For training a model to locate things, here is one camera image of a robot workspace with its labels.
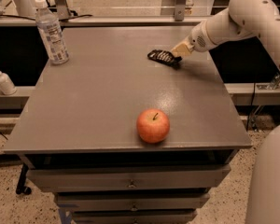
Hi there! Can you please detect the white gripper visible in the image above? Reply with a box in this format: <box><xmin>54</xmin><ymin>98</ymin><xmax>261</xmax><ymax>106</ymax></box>
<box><xmin>171</xmin><ymin>21</ymin><xmax>217</xmax><ymax>57</ymax></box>

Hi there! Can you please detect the black rxbar chocolate wrapper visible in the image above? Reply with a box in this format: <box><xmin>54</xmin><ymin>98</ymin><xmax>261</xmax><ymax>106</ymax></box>
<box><xmin>147</xmin><ymin>49</ymin><xmax>182</xmax><ymax>67</ymax></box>

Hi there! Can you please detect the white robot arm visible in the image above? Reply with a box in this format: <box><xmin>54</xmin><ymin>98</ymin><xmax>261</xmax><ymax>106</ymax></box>
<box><xmin>172</xmin><ymin>0</ymin><xmax>280</xmax><ymax>224</ymax></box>

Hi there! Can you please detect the red apple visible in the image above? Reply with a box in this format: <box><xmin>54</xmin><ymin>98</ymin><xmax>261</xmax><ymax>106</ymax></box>
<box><xmin>136</xmin><ymin>108</ymin><xmax>170</xmax><ymax>144</ymax></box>

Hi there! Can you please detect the grey top drawer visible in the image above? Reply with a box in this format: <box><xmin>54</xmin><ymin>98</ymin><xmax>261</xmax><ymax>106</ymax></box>
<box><xmin>27</xmin><ymin>164</ymin><xmax>231</xmax><ymax>192</ymax></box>

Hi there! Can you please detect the grey drawer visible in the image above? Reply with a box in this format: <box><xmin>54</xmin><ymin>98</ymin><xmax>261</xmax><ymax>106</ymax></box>
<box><xmin>27</xmin><ymin>164</ymin><xmax>231</xmax><ymax>192</ymax></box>
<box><xmin>55</xmin><ymin>193</ymin><xmax>209</xmax><ymax>212</ymax></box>
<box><xmin>73</xmin><ymin>209</ymin><xmax>197</xmax><ymax>224</ymax></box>

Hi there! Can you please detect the clear plastic water bottle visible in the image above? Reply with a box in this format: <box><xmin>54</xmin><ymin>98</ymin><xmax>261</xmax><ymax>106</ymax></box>
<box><xmin>35</xmin><ymin>0</ymin><xmax>69</xmax><ymax>64</ymax></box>

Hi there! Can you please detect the grey middle drawer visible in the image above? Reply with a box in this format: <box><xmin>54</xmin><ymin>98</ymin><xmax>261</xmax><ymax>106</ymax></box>
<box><xmin>55</xmin><ymin>193</ymin><xmax>209</xmax><ymax>212</ymax></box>

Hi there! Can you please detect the white pump dispenser bottle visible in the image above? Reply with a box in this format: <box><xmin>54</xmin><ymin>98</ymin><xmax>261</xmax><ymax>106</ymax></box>
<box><xmin>0</xmin><ymin>71</ymin><xmax>17</xmax><ymax>95</ymax></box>

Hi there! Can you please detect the grey bottom drawer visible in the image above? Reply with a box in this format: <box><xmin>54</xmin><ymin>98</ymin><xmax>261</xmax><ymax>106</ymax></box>
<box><xmin>73</xmin><ymin>209</ymin><xmax>197</xmax><ymax>224</ymax></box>

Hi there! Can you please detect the black caster leg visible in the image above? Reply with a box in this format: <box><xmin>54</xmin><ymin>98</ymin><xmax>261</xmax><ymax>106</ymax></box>
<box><xmin>16</xmin><ymin>164</ymin><xmax>32</xmax><ymax>195</ymax></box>

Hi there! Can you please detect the grey metal upright bracket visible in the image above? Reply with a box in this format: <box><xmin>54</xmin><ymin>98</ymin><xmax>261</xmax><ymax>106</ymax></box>
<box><xmin>174</xmin><ymin>0</ymin><xmax>186</xmax><ymax>21</ymax></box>

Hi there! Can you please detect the grey slanted metal post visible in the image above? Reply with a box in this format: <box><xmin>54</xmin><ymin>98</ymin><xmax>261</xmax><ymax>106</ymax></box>
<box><xmin>54</xmin><ymin>0</ymin><xmax>71</xmax><ymax>20</ymax></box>

